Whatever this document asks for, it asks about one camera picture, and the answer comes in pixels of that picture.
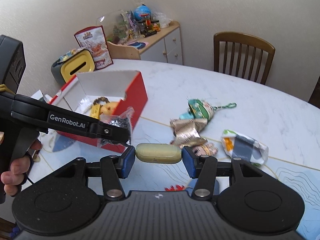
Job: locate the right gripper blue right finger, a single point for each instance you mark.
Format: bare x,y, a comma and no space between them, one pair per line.
191,162

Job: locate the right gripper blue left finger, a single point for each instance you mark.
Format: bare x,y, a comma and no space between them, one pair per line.
125,162

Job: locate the olive green oval case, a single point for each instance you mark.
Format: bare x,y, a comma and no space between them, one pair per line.
158,153

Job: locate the black item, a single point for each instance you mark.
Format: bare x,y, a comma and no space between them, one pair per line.
117,129

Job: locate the yellow spotted toy animal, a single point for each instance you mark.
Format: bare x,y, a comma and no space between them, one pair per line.
108,108

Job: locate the yellow rectangular box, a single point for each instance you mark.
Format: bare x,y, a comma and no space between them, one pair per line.
95,111

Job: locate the person's left hand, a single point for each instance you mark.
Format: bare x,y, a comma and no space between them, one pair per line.
14,177

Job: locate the cartoon character sticker card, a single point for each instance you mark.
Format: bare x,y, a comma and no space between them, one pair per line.
205,149

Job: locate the gold foil wrapper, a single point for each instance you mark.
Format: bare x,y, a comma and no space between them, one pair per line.
187,132

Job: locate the white grey orange packet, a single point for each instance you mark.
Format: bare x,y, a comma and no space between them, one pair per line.
237,145

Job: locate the green embroidered pouch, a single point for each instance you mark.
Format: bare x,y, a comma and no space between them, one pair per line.
200,109

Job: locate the red cardboard box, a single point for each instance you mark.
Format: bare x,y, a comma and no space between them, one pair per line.
125,87

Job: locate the yellow green tissue box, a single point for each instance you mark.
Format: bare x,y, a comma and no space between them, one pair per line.
75,61

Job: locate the red white snack bag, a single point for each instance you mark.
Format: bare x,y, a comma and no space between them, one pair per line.
93,39

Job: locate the wooden side cabinet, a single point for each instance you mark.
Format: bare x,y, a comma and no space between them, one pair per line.
165,46

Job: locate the brown wooden chair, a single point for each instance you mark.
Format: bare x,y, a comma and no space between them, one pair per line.
242,55

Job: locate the blue globe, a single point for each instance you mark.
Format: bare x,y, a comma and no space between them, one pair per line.
140,11

